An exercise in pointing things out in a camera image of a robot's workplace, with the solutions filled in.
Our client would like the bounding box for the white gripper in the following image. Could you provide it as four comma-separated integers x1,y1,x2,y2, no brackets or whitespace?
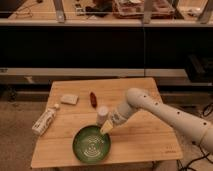
100,109,128,135

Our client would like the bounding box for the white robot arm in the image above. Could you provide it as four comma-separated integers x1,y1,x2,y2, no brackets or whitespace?
100,88,213,154

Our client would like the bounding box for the green ceramic bowl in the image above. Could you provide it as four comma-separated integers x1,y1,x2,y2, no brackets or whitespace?
72,125,111,164

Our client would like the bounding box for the white paper cup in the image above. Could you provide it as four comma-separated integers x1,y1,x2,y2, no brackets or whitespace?
96,106,109,125

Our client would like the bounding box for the brown sausage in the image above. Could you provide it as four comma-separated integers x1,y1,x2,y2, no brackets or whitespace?
90,92,97,108

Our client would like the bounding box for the wooden table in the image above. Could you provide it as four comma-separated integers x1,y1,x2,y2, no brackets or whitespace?
31,78,182,170

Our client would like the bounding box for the white sponge block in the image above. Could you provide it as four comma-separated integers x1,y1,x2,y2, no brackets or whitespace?
60,94,78,105

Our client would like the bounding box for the white bottle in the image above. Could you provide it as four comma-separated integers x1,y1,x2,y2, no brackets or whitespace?
32,104,60,136

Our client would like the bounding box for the black box on right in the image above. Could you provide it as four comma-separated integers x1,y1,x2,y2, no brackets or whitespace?
185,55,213,83

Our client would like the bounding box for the cluttered tray on shelf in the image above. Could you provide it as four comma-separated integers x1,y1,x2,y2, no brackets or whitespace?
112,0,175,19

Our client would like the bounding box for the black cable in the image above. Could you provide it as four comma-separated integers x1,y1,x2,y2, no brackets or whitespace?
175,101,213,171

